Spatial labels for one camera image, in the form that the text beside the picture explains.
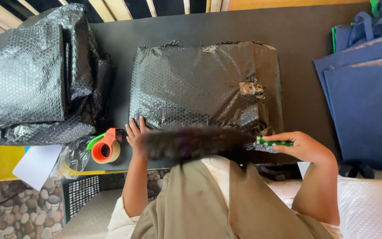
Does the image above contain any person's right hand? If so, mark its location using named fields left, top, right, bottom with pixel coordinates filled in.
left=262, top=131, right=337, bottom=164

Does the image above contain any person's left hand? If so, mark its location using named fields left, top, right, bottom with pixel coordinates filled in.
left=125, top=116, right=152, bottom=160

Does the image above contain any black bubble-wrapped package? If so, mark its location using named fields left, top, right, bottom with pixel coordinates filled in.
left=129, top=40, right=284, bottom=154

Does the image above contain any green utility knife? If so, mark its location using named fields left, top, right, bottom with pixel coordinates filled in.
left=256, top=136, right=294, bottom=147

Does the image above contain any orange and green tape dispenser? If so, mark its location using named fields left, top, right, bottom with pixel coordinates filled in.
left=86, top=128, right=124, bottom=164

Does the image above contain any beige packing tape roll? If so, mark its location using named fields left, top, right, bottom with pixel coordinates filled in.
left=93, top=141, right=121, bottom=164

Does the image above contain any clear plastic bag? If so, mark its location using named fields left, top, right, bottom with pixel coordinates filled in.
left=53, top=138, right=94, bottom=178

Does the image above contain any black plastic crate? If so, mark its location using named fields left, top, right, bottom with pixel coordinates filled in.
left=61, top=173, right=127, bottom=225

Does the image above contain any person's white shirt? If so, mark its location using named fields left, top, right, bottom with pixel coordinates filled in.
left=106, top=155, right=343, bottom=239

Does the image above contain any white paper sheet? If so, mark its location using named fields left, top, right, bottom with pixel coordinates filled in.
left=12, top=144, right=63, bottom=191

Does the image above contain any person's beige pinafore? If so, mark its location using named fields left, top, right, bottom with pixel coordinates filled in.
left=131, top=159, right=335, bottom=239

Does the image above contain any black bubble wrap roll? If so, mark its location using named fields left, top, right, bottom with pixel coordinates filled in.
left=0, top=3, right=113, bottom=146

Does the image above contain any yellow board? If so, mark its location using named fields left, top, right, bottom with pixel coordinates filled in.
left=0, top=144, right=128, bottom=182

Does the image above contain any stack of blue fabric bags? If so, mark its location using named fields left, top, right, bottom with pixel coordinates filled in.
left=313, top=0, right=382, bottom=179

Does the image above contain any white bubble mailer pile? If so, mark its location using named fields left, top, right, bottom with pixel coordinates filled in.
left=267, top=151, right=382, bottom=239

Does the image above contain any wooden slatted frame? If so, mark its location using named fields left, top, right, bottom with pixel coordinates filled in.
left=0, top=0, right=231, bottom=35

